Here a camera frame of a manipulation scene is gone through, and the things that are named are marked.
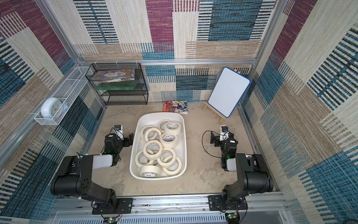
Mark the green book on shelf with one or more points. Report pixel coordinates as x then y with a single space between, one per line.
117 86

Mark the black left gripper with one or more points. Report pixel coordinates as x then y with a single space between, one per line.
127 143

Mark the black wire shelf rack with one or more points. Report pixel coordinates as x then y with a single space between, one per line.
138 96

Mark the white round alarm clock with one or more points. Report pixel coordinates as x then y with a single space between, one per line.
52 108

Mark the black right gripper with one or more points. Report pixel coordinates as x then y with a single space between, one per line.
216 139

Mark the white wire wall basket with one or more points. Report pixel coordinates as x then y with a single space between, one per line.
67 92

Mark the blue framed whiteboard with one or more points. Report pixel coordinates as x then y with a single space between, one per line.
228 91

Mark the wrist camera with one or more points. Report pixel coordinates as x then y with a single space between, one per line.
118 129
224 131

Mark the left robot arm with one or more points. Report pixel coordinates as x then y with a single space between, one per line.
74 178

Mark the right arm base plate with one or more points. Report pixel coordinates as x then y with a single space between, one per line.
217 203

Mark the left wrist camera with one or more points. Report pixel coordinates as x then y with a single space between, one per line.
118 129

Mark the white plastic storage box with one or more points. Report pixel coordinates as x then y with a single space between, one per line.
153 119

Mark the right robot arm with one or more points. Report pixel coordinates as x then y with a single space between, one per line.
252 173

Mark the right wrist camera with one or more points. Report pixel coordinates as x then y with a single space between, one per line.
224 131

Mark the cream masking tape roll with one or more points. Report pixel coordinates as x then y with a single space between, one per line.
153 150
161 125
141 160
152 130
150 171
175 168
169 158
143 131
172 128
169 140

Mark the wooden easel stand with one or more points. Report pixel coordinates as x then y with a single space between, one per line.
207 105

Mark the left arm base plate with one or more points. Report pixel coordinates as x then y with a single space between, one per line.
121 206

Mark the colourful book on shelf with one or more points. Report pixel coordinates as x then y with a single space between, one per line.
109 76

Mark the aluminium front rail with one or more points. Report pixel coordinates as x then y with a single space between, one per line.
169 204

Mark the colourful comic book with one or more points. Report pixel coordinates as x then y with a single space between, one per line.
180 107

